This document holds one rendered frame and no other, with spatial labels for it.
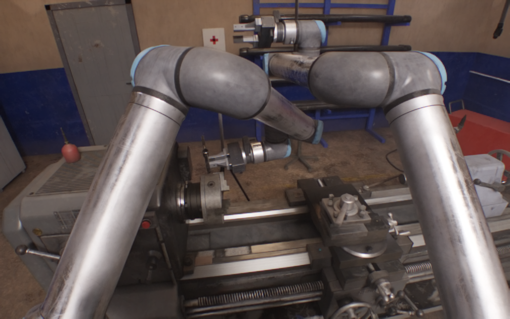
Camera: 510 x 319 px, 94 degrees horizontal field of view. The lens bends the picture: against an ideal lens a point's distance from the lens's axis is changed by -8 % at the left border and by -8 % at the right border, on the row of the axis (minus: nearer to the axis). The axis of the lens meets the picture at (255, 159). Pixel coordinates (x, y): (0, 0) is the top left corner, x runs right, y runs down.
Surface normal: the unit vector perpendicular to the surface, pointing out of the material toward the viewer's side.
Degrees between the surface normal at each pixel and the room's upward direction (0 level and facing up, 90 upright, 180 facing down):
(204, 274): 36
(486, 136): 90
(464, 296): 67
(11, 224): 47
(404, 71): 58
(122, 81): 90
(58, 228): 90
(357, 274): 0
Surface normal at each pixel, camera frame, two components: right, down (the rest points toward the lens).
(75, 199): 0.08, -0.26
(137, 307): 0.05, -0.47
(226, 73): 0.29, -0.02
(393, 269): -0.02, -0.87
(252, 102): 0.45, 0.60
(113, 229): 0.57, 0.06
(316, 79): -0.88, 0.16
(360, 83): -0.39, 0.35
